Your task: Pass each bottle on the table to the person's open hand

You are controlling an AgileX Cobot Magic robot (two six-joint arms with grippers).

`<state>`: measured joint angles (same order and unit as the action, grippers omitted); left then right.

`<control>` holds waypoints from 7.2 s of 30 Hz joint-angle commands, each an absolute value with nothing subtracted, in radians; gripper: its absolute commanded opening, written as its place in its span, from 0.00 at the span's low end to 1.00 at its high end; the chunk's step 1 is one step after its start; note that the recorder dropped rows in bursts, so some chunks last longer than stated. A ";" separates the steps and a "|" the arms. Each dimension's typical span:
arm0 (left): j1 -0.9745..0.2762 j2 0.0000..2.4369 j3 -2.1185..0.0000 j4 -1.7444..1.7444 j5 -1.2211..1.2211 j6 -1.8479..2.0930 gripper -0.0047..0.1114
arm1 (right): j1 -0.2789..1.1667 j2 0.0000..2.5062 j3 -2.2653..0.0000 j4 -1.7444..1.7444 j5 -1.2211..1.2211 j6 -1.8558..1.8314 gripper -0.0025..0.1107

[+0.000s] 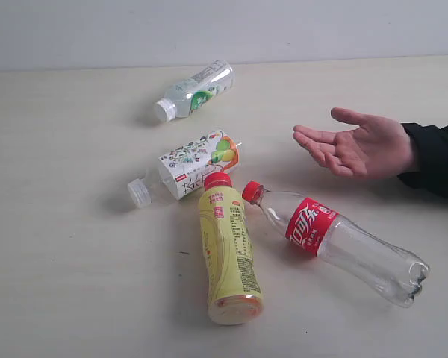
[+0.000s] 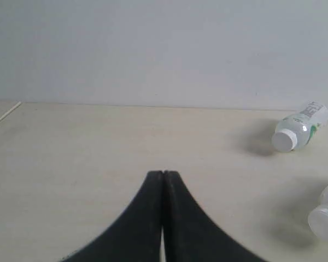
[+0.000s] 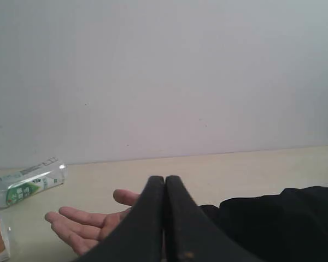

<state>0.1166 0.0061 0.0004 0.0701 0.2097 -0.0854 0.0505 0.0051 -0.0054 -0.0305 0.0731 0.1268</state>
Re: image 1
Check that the person's open bare hand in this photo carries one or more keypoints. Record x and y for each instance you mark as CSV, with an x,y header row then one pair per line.
x,y
377,148

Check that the yellow red-cap drink bottle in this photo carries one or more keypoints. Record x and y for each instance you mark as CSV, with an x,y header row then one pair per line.
x,y
234,294

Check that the clear red-label cola bottle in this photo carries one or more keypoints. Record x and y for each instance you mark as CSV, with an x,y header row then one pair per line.
x,y
393,272

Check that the black-sleeved forearm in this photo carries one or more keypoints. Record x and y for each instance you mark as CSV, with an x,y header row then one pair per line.
x,y
431,145

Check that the clear green-label water bottle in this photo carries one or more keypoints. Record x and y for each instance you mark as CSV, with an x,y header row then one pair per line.
x,y
187,96

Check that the clear floral-label tea bottle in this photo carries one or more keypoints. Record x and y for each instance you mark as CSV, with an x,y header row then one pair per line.
x,y
183,170

